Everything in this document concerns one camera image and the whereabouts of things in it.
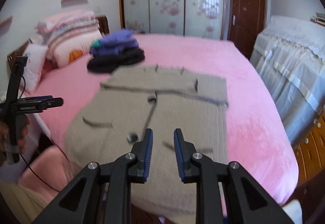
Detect brown wooden door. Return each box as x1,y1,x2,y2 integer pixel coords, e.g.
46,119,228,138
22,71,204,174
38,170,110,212
227,0,267,59

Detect black folded garment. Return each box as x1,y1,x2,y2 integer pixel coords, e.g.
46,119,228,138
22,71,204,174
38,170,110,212
87,48,145,74

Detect lace covered furniture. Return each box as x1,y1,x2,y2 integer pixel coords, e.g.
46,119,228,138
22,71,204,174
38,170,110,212
249,15,324,145

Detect cartoon print pillow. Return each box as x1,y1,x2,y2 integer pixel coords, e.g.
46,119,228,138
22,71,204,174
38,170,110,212
48,29,102,68

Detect wooden drawer chest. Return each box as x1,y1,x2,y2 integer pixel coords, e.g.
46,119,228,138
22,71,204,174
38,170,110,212
294,114,324,185

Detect white small pillow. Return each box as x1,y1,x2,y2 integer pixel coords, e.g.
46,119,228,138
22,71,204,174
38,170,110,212
23,43,48,93

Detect white fluffy cuff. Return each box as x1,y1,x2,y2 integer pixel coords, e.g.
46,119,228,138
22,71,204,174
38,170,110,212
282,199,302,224

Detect stack of books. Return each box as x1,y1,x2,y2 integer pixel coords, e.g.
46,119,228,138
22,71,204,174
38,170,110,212
310,12,325,27

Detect purple folded garment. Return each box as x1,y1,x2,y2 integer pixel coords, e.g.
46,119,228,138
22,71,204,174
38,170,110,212
89,29,139,57

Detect wooden headboard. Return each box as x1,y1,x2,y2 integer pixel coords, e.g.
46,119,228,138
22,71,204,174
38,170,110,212
7,16,110,71

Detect grey knit cardigan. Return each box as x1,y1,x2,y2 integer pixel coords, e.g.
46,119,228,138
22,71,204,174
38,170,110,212
64,66,229,223

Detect folded striped quilt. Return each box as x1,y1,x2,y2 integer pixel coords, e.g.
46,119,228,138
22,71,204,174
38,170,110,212
30,9,101,49

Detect person left hand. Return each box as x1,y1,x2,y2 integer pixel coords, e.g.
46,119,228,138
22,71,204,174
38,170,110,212
0,118,30,154

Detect pink bed sheet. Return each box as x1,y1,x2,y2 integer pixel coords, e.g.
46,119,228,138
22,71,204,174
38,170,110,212
35,34,299,204

